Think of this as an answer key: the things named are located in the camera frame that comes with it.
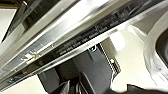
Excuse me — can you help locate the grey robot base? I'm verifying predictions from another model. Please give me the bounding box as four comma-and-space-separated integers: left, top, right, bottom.
37, 42, 122, 94

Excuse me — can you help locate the stainless steel dishwasher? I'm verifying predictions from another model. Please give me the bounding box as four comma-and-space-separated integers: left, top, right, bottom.
0, 0, 168, 93

